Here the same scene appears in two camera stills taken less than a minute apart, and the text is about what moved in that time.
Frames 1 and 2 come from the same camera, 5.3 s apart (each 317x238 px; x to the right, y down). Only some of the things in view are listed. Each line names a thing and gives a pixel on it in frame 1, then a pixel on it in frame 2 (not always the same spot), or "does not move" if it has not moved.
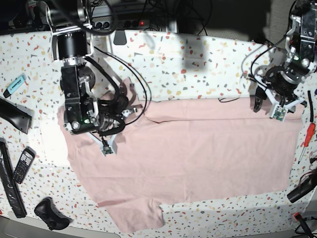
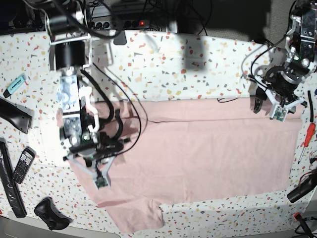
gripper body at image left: (110, 114) -> (100, 144)
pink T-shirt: (184, 150) does not move
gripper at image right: (284, 82) does not move
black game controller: (45, 209) does not move
